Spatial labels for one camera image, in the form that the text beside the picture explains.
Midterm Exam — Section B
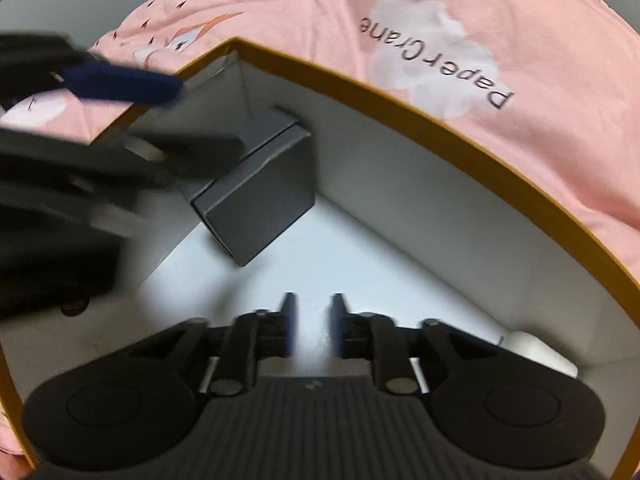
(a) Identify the pink printed bed sheet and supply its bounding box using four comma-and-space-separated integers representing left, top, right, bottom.
0, 0, 640, 281

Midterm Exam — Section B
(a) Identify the white small box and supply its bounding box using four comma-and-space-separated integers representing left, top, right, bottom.
499, 332, 579, 378

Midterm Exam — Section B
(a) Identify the dark grey small box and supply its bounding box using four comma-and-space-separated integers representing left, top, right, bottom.
180, 107, 317, 266

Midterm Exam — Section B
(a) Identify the orange cardboard storage box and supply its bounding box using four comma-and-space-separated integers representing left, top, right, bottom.
1, 40, 639, 479

